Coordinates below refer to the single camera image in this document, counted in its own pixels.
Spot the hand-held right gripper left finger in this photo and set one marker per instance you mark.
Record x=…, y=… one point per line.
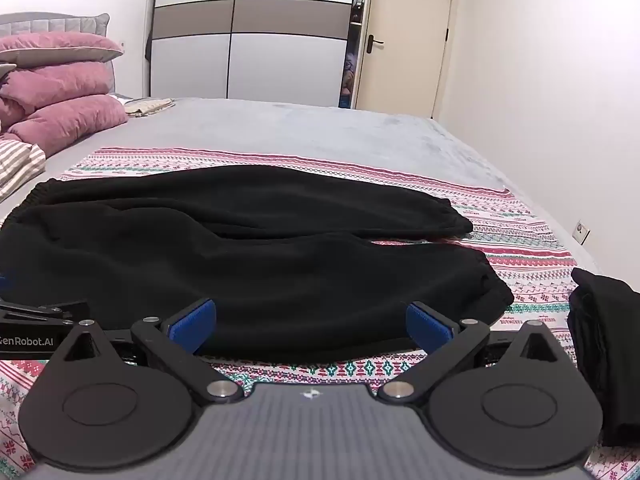
x=192, y=327

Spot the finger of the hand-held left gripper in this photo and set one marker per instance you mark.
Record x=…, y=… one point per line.
x=40, y=311

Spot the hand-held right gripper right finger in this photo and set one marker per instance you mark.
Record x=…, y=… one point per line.
x=427, y=327

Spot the black pants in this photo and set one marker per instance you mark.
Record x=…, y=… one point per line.
x=250, y=270

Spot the red green patterned blanket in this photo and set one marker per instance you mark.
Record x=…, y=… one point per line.
x=525, y=265

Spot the beige striped duvet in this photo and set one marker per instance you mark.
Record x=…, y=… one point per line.
x=17, y=162

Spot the folded black cloth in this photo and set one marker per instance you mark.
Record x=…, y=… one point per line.
x=607, y=350

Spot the grey bed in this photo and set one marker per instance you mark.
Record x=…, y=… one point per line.
x=300, y=130

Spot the beige cloth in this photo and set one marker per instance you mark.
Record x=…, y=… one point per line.
x=147, y=106

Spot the pink pillow with grey edge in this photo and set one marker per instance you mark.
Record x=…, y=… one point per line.
x=55, y=47

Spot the cream door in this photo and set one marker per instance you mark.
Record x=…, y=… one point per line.
x=405, y=60

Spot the white and brown wardrobe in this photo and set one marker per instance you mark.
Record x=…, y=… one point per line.
x=240, y=55

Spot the grey padded headboard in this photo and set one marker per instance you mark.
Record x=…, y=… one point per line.
x=55, y=22

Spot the wall socket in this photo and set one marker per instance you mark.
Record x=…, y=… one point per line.
x=581, y=231

